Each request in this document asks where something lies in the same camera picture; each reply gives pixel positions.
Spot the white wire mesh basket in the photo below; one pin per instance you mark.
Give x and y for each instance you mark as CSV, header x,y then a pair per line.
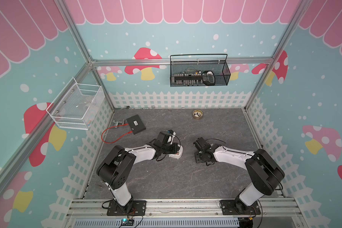
x,y
77,105

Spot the metal clamp bracket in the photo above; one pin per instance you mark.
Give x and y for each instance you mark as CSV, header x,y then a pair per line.
x,y
119,123

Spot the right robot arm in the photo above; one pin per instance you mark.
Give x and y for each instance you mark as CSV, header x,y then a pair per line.
x,y
265,174

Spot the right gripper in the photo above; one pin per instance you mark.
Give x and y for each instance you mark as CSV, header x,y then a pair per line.
x,y
196,157

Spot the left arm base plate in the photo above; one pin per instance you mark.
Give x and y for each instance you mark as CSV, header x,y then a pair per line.
x,y
132,208

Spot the black box device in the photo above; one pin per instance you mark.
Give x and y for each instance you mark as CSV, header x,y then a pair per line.
x,y
136,124

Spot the black wire mesh basket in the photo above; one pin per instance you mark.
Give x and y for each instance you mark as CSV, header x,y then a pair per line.
x,y
214,66

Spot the white square alarm clock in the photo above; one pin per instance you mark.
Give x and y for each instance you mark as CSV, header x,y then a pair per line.
x,y
178,154

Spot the brown tape roll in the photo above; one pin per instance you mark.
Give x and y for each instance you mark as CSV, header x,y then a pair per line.
x,y
197,114

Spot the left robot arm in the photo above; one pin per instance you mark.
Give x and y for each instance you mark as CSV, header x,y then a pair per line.
x,y
117,165

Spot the black socket bit set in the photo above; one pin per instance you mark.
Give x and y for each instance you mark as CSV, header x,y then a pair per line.
x,y
188,79

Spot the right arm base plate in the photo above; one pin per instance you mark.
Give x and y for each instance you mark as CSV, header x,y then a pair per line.
x,y
235,207

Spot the small green circuit board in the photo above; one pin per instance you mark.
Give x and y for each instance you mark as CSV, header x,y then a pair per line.
x,y
127,222

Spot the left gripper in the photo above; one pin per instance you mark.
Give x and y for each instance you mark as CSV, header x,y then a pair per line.
x,y
174,149

